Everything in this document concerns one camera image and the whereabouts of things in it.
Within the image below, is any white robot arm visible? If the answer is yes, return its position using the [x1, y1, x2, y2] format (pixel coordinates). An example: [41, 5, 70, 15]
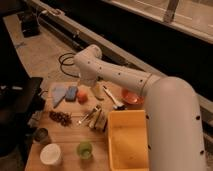
[74, 45, 206, 171]

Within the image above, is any long metal rail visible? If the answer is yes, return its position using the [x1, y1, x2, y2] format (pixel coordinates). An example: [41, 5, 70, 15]
[26, 0, 152, 76]

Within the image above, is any blue sponge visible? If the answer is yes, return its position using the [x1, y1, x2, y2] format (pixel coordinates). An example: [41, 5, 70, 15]
[65, 86, 78, 102]

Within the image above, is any orange tomato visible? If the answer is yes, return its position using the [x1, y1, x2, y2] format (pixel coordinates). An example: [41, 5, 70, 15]
[77, 91, 88, 103]

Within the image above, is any wooden block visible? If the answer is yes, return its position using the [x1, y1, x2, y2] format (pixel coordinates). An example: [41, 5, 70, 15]
[95, 112, 107, 131]

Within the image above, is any green cup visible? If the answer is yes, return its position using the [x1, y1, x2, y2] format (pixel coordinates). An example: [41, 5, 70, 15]
[77, 141, 93, 159]

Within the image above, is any orange bowl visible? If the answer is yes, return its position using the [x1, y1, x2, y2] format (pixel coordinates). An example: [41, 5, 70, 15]
[121, 89, 144, 105]

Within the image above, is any wooden-handled knife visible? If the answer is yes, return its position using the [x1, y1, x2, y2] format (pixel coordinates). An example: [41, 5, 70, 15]
[88, 110, 101, 129]

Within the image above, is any yellow plastic bin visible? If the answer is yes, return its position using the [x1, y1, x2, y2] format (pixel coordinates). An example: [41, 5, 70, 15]
[108, 110, 149, 171]

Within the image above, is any black box on floor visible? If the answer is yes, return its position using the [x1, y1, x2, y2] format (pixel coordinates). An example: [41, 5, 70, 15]
[21, 13, 40, 37]

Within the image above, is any white spatula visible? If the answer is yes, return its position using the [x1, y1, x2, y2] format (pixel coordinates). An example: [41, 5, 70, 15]
[103, 86, 125, 110]

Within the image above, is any black cable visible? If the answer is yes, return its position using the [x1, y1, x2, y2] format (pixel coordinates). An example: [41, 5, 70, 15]
[58, 52, 81, 78]

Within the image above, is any metal cup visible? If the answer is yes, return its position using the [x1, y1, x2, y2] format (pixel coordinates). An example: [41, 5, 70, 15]
[34, 128, 51, 145]

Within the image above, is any bunch of dark grapes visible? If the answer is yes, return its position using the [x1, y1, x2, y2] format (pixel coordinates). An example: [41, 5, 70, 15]
[49, 111, 71, 126]

